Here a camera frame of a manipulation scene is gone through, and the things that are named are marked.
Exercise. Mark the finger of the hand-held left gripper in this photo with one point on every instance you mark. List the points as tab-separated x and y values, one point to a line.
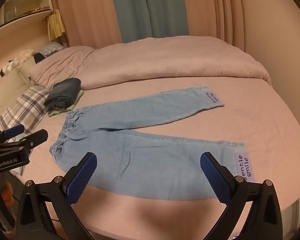
15	130
36	137

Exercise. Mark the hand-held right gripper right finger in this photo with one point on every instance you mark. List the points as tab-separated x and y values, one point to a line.
215	178

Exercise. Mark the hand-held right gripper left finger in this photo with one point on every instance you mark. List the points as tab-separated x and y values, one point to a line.
82	178

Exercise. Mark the light blue denim pants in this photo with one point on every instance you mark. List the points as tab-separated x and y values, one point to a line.
140	160

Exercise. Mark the person's left hand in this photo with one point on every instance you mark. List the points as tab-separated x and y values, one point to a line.
8	193

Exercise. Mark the grey plaid pillow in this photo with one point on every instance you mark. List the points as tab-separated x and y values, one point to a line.
22	107

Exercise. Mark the dark folded garment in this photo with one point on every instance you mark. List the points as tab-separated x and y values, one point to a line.
63	92

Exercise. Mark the light green folded cloth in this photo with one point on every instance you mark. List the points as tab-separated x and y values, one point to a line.
77	100

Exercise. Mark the black and white plush toy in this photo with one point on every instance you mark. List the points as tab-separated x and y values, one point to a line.
10	67

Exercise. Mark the blue checked pillow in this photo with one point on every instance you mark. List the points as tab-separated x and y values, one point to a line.
51	48

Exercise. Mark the yellow pleated cloth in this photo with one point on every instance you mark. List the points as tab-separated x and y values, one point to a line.
55	26

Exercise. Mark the pink duvet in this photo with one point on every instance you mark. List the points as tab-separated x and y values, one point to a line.
170	60

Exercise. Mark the pink curtain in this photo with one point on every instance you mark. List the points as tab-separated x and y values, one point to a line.
90	12
215	7

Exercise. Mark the teal curtain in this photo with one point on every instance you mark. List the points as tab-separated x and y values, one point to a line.
150	7

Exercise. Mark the cream wall shelf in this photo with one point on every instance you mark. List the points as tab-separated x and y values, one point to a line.
22	0

